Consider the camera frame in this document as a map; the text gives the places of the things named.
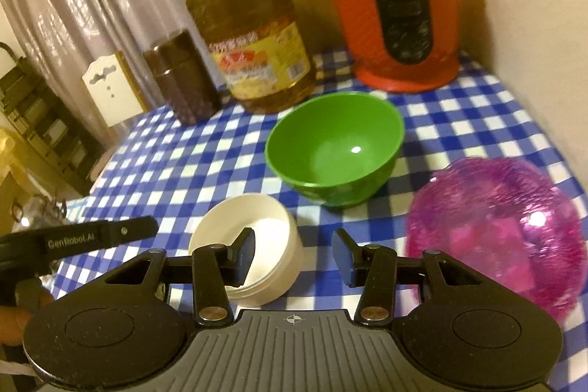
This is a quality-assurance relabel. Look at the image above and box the white plastic bowl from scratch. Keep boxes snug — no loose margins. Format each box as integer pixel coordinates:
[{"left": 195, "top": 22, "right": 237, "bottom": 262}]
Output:
[{"left": 189, "top": 193, "right": 304, "bottom": 308}]

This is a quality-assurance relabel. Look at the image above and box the green plastic bowl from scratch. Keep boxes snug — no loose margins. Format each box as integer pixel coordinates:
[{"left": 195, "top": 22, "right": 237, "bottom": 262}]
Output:
[{"left": 265, "top": 91, "right": 405, "bottom": 208}]

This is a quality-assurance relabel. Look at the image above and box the large purple plastic plate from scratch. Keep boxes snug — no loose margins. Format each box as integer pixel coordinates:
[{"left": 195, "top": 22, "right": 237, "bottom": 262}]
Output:
[{"left": 406, "top": 157, "right": 587, "bottom": 322}]

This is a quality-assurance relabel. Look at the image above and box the person's left hand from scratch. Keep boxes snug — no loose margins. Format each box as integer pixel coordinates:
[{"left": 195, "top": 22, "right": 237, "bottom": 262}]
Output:
[{"left": 0, "top": 305, "right": 33, "bottom": 346}]

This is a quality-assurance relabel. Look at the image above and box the glass kettle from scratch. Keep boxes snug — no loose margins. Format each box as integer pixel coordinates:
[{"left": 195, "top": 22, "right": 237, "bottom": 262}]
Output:
[{"left": 10, "top": 195, "right": 69, "bottom": 233}]

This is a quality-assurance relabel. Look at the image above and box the dark shelf rack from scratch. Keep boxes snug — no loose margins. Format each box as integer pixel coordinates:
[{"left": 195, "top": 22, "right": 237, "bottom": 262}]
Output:
[{"left": 1, "top": 43, "right": 105, "bottom": 196}]

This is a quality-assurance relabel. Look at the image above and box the brown cylindrical canister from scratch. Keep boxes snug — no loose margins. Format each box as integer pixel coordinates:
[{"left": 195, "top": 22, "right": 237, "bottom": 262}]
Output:
[{"left": 143, "top": 29, "right": 221, "bottom": 126}]

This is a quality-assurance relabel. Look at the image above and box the white wooden chair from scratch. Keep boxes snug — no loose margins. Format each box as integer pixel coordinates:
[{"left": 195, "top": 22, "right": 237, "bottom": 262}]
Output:
[{"left": 82, "top": 51, "right": 148, "bottom": 127}]

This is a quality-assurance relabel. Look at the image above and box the large cooking oil bottle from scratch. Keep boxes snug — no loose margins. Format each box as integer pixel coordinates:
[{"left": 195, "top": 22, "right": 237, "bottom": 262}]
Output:
[{"left": 185, "top": 0, "right": 316, "bottom": 114}]

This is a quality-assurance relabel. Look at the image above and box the red electric pressure cooker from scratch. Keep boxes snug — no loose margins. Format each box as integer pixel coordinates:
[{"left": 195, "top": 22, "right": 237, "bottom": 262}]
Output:
[{"left": 333, "top": 0, "right": 459, "bottom": 93}]

